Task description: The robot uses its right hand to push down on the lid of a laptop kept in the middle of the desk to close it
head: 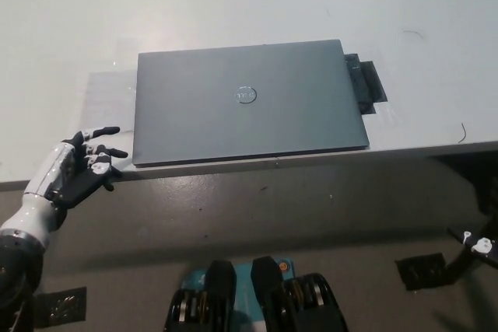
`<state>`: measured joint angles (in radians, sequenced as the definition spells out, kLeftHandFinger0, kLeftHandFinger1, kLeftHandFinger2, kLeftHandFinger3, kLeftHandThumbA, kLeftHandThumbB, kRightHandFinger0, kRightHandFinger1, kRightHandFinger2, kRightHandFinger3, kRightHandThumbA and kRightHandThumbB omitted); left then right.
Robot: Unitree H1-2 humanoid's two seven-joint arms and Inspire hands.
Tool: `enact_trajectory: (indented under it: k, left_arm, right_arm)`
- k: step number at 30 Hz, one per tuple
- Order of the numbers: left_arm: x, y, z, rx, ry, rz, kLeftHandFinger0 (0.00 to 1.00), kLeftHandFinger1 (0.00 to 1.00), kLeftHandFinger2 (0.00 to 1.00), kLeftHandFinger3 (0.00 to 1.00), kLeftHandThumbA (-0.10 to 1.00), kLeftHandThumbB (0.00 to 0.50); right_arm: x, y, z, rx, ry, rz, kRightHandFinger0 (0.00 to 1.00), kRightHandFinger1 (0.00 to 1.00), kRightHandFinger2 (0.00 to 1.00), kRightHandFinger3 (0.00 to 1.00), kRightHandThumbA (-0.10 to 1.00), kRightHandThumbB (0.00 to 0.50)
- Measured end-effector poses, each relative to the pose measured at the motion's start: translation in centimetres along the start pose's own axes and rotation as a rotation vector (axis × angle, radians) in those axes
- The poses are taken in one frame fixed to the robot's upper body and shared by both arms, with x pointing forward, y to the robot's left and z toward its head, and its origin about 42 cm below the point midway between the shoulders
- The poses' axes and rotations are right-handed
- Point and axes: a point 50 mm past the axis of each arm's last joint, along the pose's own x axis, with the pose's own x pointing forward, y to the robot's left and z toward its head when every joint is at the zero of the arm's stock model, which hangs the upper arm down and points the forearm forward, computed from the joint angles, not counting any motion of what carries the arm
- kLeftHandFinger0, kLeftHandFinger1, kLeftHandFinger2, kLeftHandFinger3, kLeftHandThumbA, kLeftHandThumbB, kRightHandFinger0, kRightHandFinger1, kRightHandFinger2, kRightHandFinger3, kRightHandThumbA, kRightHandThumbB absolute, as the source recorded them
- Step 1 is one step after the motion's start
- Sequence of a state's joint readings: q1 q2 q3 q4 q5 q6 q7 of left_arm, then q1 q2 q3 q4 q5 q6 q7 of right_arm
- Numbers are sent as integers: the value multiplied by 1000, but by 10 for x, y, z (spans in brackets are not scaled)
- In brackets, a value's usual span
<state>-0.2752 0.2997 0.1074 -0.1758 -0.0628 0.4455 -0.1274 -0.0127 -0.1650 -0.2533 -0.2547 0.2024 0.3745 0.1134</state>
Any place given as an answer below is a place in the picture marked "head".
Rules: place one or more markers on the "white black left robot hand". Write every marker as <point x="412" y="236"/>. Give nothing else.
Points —
<point x="72" y="188"/>

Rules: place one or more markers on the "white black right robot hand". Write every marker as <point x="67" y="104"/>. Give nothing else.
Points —
<point x="482" y="244"/>

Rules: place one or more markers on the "dark grey laptop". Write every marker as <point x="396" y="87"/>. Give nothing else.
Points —
<point x="249" y="102"/>

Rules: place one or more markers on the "black tape patch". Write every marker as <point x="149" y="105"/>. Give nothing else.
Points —
<point x="367" y="83"/>

